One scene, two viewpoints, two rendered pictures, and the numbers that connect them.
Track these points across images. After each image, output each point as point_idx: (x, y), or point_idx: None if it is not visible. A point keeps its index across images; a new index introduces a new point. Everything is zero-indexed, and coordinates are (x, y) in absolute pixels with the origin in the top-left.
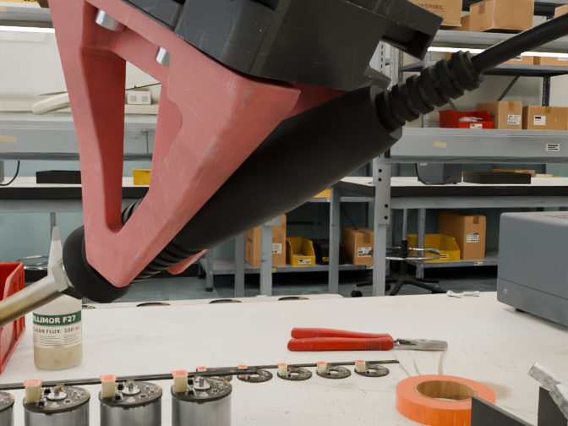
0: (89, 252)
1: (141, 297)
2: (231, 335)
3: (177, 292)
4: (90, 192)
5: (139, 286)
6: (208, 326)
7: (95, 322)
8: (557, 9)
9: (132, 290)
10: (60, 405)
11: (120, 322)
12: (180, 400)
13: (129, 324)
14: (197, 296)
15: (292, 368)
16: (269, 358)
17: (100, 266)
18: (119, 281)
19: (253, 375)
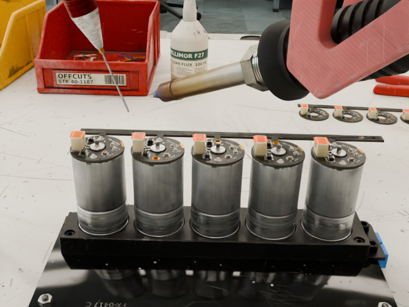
0: (291, 60)
1: (223, 13)
2: None
3: (250, 11)
4: (304, 0)
5: (221, 4)
6: None
7: (212, 52)
8: None
9: (216, 7)
10: (222, 159)
11: (231, 53)
12: (321, 164)
13: (238, 56)
14: (265, 14)
15: (378, 111)
16: (358, 100)
17: (302, 76)
18: (323, 95)
19: (346, 115)
